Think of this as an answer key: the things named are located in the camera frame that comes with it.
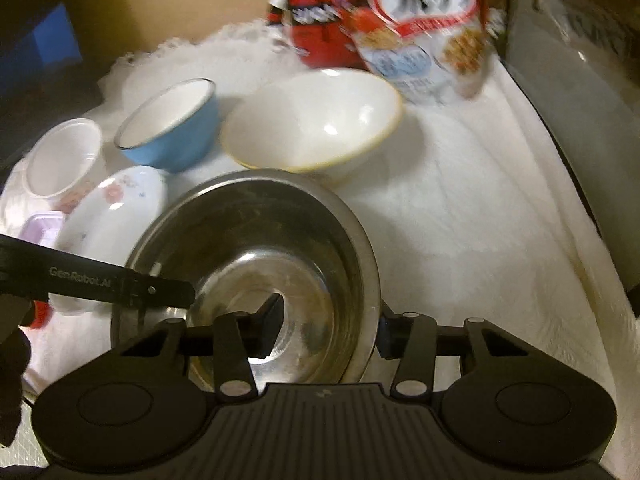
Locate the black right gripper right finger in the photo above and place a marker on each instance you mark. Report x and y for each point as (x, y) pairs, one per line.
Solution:
(396, 332)

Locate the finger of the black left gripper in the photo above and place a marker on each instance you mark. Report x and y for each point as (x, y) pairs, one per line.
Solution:
(35, 272)

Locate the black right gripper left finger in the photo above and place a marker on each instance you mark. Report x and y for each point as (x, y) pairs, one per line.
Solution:
(258, 331)

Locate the lavender plastic tray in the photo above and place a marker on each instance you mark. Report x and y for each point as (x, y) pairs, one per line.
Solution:
(42, 229)

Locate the floral white plate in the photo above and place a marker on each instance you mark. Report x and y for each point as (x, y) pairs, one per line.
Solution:
(109, 221)

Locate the stainless steel bowl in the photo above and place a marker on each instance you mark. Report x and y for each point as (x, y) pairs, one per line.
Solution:
(243, 237)

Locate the white plastic cup bowl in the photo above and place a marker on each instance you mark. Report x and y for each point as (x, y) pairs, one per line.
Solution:
(66, 163)

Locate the blue enamel bowl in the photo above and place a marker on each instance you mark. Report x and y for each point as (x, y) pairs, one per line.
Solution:
(173, 130)

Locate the cream ceramic bowl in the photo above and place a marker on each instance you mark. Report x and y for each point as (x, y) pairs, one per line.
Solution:
(322, 123)

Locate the white fluffy cloth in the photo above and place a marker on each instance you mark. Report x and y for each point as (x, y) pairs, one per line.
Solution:
(469, 209)

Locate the black monitor screen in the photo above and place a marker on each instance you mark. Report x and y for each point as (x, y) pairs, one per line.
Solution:
(44, 77)

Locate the red granola cereal bag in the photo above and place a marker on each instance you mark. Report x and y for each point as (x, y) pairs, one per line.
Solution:
(431, 51)

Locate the red panda robot figurine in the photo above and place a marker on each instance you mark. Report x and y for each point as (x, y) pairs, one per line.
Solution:
(315, 31)

